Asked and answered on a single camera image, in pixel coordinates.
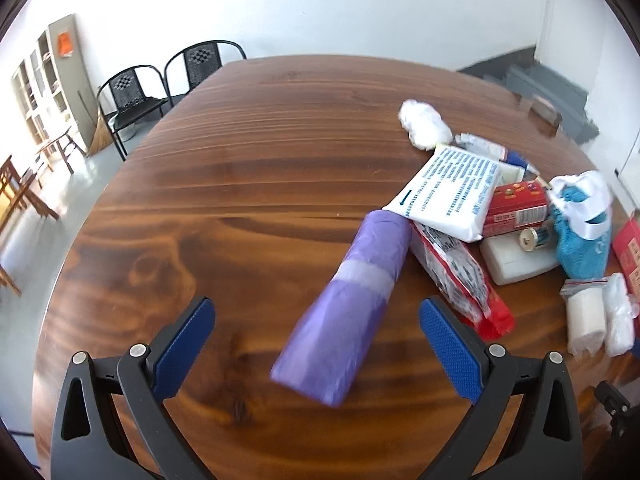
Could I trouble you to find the card deck on table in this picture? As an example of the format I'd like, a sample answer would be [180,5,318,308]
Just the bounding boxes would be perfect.
[520,96,563,138]

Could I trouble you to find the white crumpled plastic bag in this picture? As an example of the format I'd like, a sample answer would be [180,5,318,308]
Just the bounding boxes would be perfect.
[398,100,454,152]

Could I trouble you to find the purple trash bag roll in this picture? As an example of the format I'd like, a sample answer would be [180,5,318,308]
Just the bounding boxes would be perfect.
[270,210,412,408]

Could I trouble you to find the grey staircase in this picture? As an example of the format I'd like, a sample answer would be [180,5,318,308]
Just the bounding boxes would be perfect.
[459,46,600,145]

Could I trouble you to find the blue white cream tube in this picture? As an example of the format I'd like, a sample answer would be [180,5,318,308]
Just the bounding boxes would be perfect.
[454,132,539,176]

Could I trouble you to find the straw broom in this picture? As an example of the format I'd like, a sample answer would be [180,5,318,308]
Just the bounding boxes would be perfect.
[76,90,113,156]

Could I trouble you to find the black metal chair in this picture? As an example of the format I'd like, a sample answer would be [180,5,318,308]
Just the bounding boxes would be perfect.
[96,64,170,162]
[163,40,247,106]

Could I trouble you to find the teal Curel drawstring pouch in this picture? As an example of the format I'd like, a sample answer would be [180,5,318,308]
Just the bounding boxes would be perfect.
[547,170,613,280]

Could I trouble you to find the small red box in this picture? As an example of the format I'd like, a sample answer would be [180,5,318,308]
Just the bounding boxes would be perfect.
[482,181,548,237]

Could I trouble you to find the red storage box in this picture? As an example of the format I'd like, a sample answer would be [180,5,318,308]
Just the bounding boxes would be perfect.
[612,212,640,298]

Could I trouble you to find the red white snack packet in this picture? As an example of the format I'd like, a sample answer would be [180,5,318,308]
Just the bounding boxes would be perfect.
[410,222,515,341]

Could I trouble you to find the beige storage cabinet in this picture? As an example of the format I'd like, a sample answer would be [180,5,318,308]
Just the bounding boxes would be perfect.
[11,14,98,150]

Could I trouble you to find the wooden chair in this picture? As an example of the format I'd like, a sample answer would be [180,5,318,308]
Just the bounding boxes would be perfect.
[1,155,60,230]

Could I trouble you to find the white bandage roll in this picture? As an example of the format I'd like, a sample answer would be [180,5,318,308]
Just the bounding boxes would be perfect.
[560,280,606,359]

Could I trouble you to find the white wet wipes pack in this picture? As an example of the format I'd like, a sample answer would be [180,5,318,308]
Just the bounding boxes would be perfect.
[385,144,501,243]

